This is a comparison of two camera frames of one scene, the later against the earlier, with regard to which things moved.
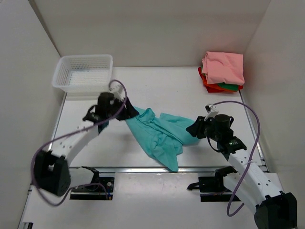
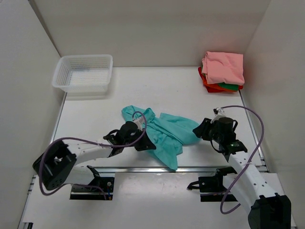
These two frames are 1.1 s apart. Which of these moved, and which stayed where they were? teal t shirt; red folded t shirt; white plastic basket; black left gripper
Moved: black left gripper
Stayed: white plastic basket; teal t shirt; red folded t shirt
